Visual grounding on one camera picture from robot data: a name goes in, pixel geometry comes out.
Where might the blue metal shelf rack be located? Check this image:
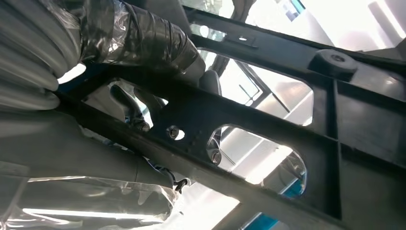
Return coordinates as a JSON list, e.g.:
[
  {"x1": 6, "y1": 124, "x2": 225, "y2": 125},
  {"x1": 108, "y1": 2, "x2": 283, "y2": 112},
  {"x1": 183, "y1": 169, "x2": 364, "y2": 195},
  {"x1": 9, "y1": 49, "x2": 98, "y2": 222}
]
[{"x1": 242, "y1": 177, "x2": 308, "y2": 230}]

